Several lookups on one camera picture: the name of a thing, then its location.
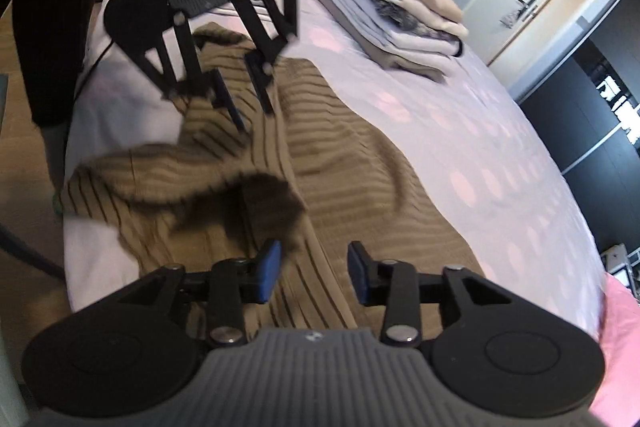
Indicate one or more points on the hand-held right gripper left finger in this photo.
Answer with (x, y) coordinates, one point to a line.
(267, 272)

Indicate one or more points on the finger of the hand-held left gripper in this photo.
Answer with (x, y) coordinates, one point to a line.
(192, 67)
(262, 57)

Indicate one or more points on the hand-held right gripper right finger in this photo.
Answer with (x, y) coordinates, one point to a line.
(357, 272)

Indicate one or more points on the striped olive shirt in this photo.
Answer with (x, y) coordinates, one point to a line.
(340, 147)

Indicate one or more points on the stack of folded clothes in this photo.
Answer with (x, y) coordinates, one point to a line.
(400, 7)

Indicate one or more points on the person's black top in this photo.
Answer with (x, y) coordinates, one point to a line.
(50, 7)

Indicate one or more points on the polka dot bed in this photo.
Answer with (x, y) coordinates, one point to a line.
(475, 132)

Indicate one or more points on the small green object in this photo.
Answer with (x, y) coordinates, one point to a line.
(57, 204)

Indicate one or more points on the white nightstand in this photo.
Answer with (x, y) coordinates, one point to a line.
(620, 262)

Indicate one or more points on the black sliding wardrobe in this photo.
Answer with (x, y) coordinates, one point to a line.
(575, 117)

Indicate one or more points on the pink pillow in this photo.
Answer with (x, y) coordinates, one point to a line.
(620, 347)

